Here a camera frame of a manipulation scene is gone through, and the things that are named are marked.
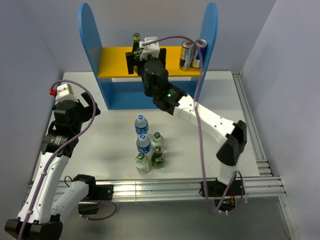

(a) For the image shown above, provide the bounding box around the green glass bottle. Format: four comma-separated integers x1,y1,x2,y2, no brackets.
132,32,141,61
151,146,166,169

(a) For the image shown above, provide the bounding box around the blue-label water bottle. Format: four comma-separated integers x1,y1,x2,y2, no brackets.
134,114,149,136
136,133,151,154

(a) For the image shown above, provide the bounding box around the clear glass bottle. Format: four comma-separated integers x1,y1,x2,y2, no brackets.
135,153,150,174
150,132,164,150

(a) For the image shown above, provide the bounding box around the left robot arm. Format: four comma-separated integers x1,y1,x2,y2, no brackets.
4,92,101,240

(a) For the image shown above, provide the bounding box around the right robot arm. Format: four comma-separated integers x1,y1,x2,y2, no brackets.
125,48,247,195

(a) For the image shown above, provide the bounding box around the blue and yellow shelf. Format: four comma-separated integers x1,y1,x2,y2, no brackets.
78,2,218,113

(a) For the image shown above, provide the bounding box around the left energy drink can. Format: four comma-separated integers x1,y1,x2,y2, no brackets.
179,40,195,71

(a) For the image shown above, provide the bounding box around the energy drink can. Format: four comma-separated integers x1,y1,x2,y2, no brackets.
179,40,195,71
191,39,208,69

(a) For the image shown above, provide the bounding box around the right energy drink can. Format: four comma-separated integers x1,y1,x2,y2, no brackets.
191,39,208,69

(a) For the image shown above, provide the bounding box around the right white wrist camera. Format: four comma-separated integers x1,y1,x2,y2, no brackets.
139,36,160,61

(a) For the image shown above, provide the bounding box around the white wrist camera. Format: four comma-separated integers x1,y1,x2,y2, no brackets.
139,36,160,61
49,83,77,103

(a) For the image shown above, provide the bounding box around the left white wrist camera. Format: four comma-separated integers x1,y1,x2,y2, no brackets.
49,83,77,103

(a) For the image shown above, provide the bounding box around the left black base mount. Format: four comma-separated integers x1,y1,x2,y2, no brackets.
78,184,114,216

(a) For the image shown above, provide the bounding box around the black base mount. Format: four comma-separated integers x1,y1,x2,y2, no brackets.
78,184,114,216
207,179,246,212

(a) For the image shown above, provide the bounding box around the aluminium front rail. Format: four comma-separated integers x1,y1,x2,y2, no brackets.
96,176,286,203

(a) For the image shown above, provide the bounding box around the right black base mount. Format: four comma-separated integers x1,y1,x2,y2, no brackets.
207,179,246,212

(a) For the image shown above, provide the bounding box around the aluminium side rail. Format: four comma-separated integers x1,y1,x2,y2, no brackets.
231,71,273,177

